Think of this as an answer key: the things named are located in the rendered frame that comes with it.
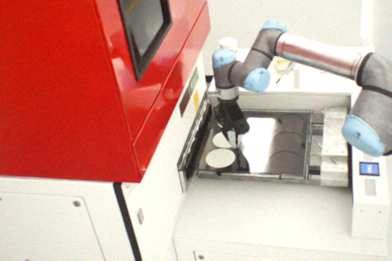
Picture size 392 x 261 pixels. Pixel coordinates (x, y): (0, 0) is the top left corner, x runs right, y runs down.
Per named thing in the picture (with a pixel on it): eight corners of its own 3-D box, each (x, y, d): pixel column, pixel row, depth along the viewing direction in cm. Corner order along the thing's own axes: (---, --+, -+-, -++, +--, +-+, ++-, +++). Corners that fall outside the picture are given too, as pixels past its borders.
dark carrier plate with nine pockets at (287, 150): (198, 170, 172) (197, 168, 171) (218, 111, 198) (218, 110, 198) (303, 176, 163) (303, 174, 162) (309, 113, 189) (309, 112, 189)
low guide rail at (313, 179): (198, 178, 180) (197, 171, 178) (199, 174, 181) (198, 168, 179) (348, 187, 166) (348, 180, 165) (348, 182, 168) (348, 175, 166)
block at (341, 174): (320, 177, 163) (320, 170, 161) (321, 170, 166) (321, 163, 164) (347, 178, 161) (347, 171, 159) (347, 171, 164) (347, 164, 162)
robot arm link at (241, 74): (269, 54, 149) (241, 45, 156) (252, 88, 148) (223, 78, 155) (281, 66, 155) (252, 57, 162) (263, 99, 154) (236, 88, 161)
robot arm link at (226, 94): (242, 84, 163) (220, 92, 160) (243, 96, 165) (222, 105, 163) (230, 75, 169) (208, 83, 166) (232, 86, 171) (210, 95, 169)
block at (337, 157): (321, 161, 169) (321, 154, 168) (322, 154, 172) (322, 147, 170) (347, 161, 167) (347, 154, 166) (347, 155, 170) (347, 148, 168)
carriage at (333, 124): (320, 185, 164) (320, 179, 163) (324, 119, 193) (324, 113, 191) (347, 187, 162) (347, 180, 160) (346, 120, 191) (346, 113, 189)
